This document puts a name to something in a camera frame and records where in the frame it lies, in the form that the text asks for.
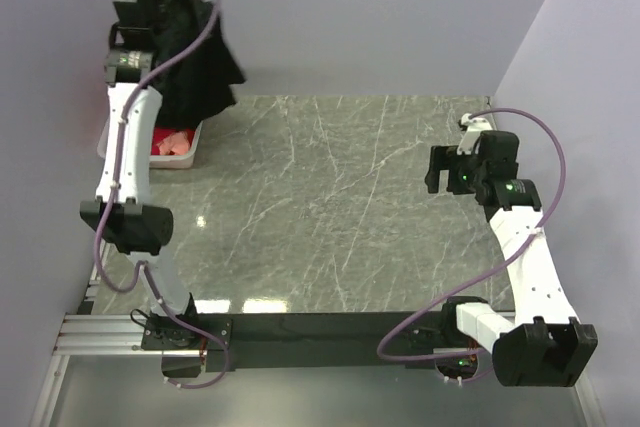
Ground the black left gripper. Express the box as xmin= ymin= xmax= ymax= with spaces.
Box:
xmin=152 ymin=0 xmax=219 ymax=49

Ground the black t shirt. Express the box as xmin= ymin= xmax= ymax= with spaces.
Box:
xmin=151 ymin=0 xmax=246 ymax=130

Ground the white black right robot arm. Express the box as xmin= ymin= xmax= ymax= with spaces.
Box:
xmin=425 ymin=131 xmax=598 ymax=387

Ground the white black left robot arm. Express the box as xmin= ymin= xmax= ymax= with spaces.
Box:
xmin=80 ymin=0 xmax=200 ymax=349

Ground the red t shirt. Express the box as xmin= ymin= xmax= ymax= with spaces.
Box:
xmin=149 ymin=126 xmax=197 ymax=157

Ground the white plastic laundry basket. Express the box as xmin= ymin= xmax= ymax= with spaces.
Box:
xmin=96 ymin=116 xmax=205 ymax=170

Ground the black base crossbar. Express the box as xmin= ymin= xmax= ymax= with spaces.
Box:
xmin=137 ymin=310 xmax=487 ymax=379

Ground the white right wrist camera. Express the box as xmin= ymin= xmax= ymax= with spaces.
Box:
xmin=456 ymin=113 xmax=493 ymax=155

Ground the aluminium frame rail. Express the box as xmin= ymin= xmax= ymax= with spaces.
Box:
xmin=27 ymin=241 xmax=201 ymax=427

